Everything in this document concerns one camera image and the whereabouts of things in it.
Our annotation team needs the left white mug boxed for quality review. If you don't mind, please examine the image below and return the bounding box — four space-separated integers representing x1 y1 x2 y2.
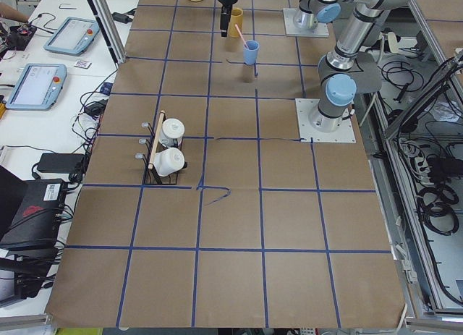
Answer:
154 148 185 177

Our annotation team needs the wooden rack dowel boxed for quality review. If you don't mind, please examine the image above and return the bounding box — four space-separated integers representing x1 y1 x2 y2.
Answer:
148 110 166 170

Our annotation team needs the white mug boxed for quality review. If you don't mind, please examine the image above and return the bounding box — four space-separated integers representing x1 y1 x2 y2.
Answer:
154 148 185 177
159 118 185 148

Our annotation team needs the black laptop power brick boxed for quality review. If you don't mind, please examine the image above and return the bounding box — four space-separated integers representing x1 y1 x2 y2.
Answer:
37 153 84 174

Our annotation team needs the bamboo cylinder holder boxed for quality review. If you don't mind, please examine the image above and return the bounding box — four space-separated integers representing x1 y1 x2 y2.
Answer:
228 7 243 38

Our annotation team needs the light blue plastic cup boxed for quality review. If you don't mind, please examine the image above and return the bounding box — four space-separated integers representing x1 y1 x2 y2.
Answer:
243 40 260 65

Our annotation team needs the aluminium frame post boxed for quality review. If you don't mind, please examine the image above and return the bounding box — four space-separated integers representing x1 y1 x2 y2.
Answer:
87 0 127 64

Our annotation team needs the person's forearm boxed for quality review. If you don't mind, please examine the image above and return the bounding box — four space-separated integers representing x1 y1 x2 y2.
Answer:
0 2 28 23

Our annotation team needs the teach pendant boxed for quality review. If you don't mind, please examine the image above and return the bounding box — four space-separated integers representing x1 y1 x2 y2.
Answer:
6 63 67 111
43 17 100 56

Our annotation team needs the upper teach pendant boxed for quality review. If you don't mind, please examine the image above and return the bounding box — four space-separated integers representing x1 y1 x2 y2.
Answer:
43 17 100 56

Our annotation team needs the black wire mug rack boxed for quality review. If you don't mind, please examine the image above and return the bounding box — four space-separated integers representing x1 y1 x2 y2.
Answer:
135 118 187 185

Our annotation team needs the pink chopstick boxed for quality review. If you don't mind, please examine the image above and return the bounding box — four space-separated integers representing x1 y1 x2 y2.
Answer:
234 24 248 49

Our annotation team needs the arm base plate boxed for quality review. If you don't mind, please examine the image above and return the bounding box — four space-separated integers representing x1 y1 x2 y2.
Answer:
283 8 329 38
295 98 356 143

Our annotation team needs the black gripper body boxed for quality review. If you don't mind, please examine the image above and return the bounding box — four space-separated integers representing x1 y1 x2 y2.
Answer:
218 0 238 30

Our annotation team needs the lower teach pendant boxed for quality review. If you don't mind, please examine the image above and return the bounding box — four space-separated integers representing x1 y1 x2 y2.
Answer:
6 63 67 111

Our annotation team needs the black mini computer box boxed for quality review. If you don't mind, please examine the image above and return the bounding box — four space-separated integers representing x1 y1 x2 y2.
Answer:
1 178 67 251

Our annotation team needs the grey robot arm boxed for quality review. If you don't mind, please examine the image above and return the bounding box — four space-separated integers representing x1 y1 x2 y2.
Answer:
315 0 410 119
218 0 341 38

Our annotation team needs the right white mug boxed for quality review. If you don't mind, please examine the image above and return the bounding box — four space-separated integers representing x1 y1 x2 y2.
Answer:
159 118 185 148

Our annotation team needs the small white label box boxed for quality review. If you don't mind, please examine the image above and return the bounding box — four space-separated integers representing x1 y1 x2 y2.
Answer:
75 60 92 69

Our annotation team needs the grey office chair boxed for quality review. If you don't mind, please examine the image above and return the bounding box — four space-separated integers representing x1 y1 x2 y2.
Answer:
350 30 399 94

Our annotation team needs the black power adapter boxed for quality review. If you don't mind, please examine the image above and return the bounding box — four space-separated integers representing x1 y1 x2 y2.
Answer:
111 12 132 24

